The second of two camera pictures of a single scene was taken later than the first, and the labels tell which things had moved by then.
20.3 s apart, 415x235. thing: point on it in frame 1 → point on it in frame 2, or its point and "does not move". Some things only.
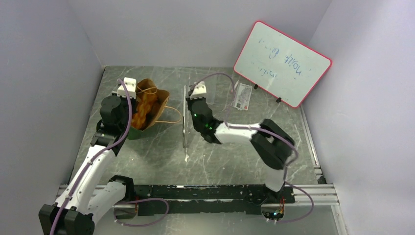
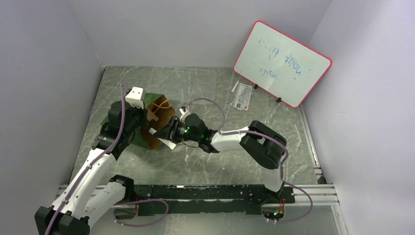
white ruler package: [242, 96] does not move
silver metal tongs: [184, 115] → [169, 144]
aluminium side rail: [311, 146] does not move
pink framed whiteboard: [285, 67] does not move
